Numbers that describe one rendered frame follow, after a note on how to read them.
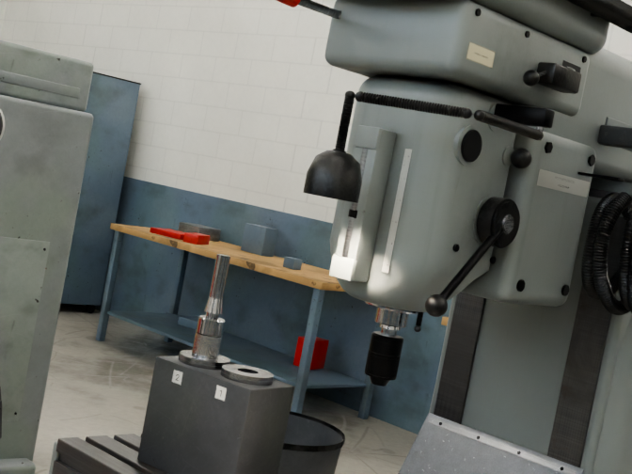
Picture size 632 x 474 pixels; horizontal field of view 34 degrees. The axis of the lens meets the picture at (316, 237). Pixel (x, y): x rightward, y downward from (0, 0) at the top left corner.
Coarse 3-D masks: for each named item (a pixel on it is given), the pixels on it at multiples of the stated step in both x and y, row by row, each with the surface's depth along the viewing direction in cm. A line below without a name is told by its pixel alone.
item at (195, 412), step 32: (160, 384) 178; (192, 384) 174; (224, 384) 170; (256, 384) 171; (160, 416) 177; (192, 416) 173; (224, 416) 169; (256, 416) 169; (288, 416) 176; (160, 448) 177; (192, 448) 173; (224, 448) 169; (256, 448) 170
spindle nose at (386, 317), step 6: (378, 312) 149; (384, 312) 148; (390, 312) 148; (396, 312) 148; (378, 318) 149; (384, 318) 148; (390, 318) 148; (396, 318) 148; (402, 318) 148; (390, 324) 148; (396, 324) 148; (402, 324) 148
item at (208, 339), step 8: (200, 328) 178; (208, 328) 178; (216, 328) 178; (200, 336) 178; (208, 336) 178; (216, 336) 178; (200, 344) 178; (208, 344) 178; (216, 344) 179; (192, 352) 180; (200, 352) 178; (208, 352) 178; (216, 352) 179
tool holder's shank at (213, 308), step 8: (216, 256) 179; (224, 256) 178; (216, 264) 179; (224, 264) 178; (216, 272) 178; (224, 272) 179; (216, 280) 178; (224, 280) 179; (216, 288) 178; (224, 288) 179; (216, 296) 179; (208, 304) 179; (216, 304) 179; (208, 312) 179; (216, 312) 179
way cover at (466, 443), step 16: (432, 416) 188; (432, 432) 186; (448, 432) 184; (464, 432) 182; (480, 432) 181; (416, 448) 186; (432, 448) 184; (448, 448) 182; (464, 448) 181; (480, 448) 179; (496, 448) 177; (512, 448) 176; (416, 464) 184; (432, 464) 183; (448, 464) 181; (464, 464) 179; (480, 464) 177; (496, 464) 176; (512, 464) 174; (528, 464) 173; (544, 464) 171; (560, 464) 170
